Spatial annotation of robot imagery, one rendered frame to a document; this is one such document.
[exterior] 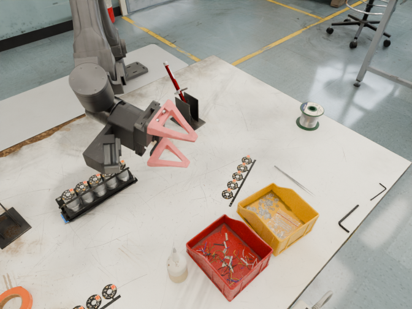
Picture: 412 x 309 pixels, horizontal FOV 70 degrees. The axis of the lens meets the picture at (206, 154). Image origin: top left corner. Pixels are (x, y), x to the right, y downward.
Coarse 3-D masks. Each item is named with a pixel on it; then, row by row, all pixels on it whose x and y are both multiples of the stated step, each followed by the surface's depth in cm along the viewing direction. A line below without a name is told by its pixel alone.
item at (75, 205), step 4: (76, 196) 57; (64, 200) 56; (68, 200) 56; (76, 200) 58; (68, 204) 57; (72, 204) 57; (76, 204) 58; (80, 204) 59; (72, 208) 58; (76, 208) 58
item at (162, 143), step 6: (156, 138) 58; (162, 138) 59; (156, 144) 58; (162, 144) 59; (168, 144) 59; (156, 150) 58; (162, 150) 58; (174, 150) 58; (150, 156) 57; (156, 156) 57; (180, 156) 58; (150, 162) 56; (156, 162) 56; (162, 162) 57; (168, 162) 57; (174, 162) 57; (180, 162) 57; (186, 162) 57
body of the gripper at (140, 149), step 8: (120, 104) 52; (128, 104) 53; (152, 104) 50; (136, 112) 52; (144, 112) 49; (152, 112) 52; (144, 120) 48; (136, 136) 50; (136, 144) 53; (136, 152) 55; (144, 152) 57
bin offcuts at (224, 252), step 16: (224, 224) 59; (240, 224) 54; (192, 240) 54; (208, 240) 56; (224, 240) 56; (240, 240) 56; (256, 240) 52; (192, 256) 54; (208, 256) 54; (224, 256) 54; (240, 256) 54; (256, 256) 54; (208, 272) 51; (224, 272) 52; (240, 272) 52; (256, 272) 51; (224, 288) 48; (240, 288) 49
